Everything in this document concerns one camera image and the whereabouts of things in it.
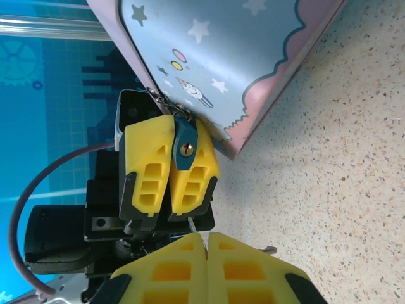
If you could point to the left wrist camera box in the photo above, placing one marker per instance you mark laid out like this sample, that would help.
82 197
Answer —
136 107

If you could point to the silver hasp latch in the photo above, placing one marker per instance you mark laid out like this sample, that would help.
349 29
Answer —
161 100

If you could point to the blue padlock with silver shackle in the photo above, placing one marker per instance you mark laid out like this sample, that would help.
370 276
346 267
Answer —
183 133

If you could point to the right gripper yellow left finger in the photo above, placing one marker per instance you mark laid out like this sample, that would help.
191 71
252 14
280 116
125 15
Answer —
136 285

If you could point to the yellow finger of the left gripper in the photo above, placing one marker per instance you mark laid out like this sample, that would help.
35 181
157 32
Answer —
142 152
205 177

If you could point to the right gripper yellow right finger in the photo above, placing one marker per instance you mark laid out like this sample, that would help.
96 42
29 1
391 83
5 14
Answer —
275 285

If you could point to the blue pink cartoon tin box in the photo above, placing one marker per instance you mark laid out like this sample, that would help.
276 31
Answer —
221 47

